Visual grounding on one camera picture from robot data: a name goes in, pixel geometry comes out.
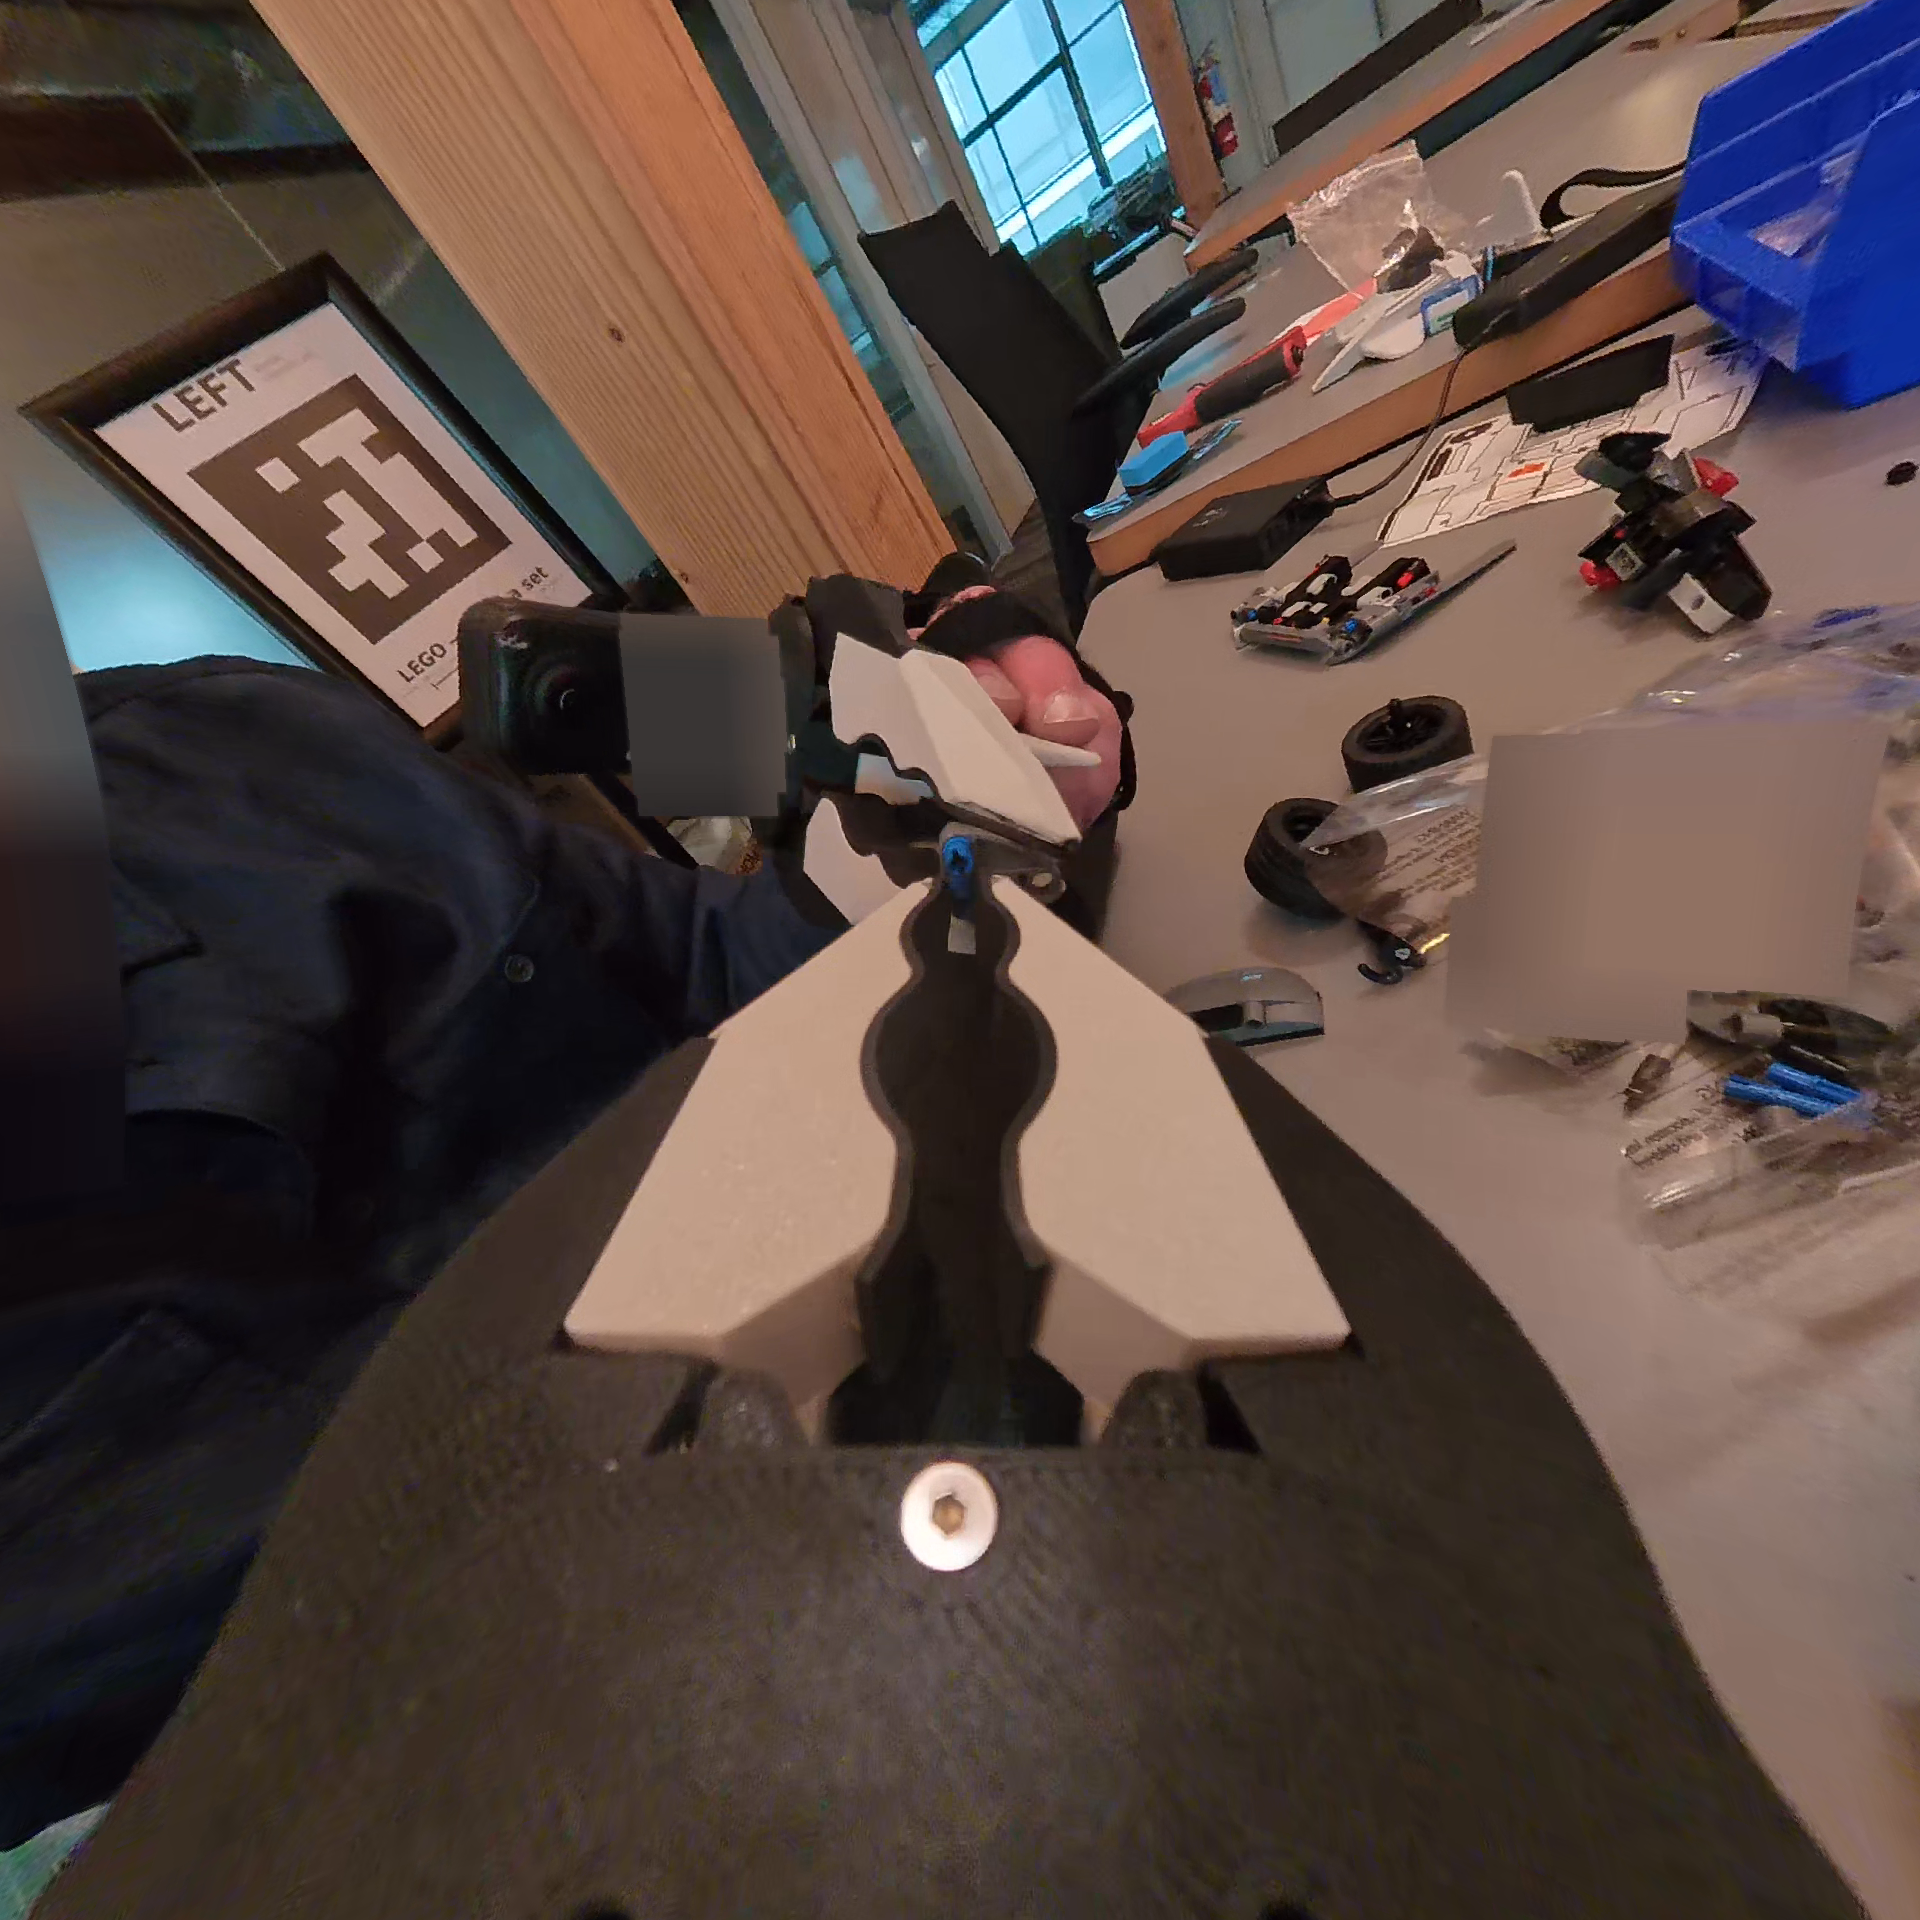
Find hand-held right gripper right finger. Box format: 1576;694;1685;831
959;877;1355;1449

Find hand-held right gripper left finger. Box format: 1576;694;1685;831
561;877;962;1449

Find dark grey brick panel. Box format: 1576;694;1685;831
933;815;1074;910

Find person's left forearm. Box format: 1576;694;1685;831
646;847;865;1037

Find grey brick panel red pins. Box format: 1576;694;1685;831
1162;966;1329;1047

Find small black toy tyre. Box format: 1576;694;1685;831
1241;797;1390;921
1339;694;1477;797

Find black power brick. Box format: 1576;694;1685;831
1154;480;1337;585

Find flat brick assembly grey blade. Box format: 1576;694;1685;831
1231;539;1519;665

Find blue foil wrapper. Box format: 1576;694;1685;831
1079;421;1245;527

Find small bag of black pins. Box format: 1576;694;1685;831
1305;755;1495;939

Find black office chair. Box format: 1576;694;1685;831
858;200;1255;633

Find red black electric screwdriver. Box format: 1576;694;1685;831
1137;328;1315;442

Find wide wooden pillar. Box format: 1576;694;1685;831
257;0;962;616

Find white sticker sheet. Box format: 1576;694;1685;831
1376;342;1770;543

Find white plastic part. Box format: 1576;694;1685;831
1312;286;1426;395

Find clear bag with warning print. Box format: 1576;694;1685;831
1621;1035;1920;1307

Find upright clear plastic bag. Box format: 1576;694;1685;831
1290;142;1443;288

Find black foam pouch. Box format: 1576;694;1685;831
1507;333;1679;433

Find small black red brick assembly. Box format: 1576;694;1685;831
1576;432;1776;635

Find narrow wooden pillar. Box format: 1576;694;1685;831
1126;0;1225;218

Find black flat power bank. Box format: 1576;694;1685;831
1453;186;1689;350

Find wood-edged desk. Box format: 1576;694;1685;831
1185;0;1666;271

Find clear bag of brick pieces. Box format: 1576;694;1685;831
1635;598;1920;1050

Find blue plastic bin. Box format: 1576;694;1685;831
1669;23;1920;409

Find black power cable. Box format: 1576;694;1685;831
1329;335;1465;512

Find black wrist strap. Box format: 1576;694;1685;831
1544;165;1683;225

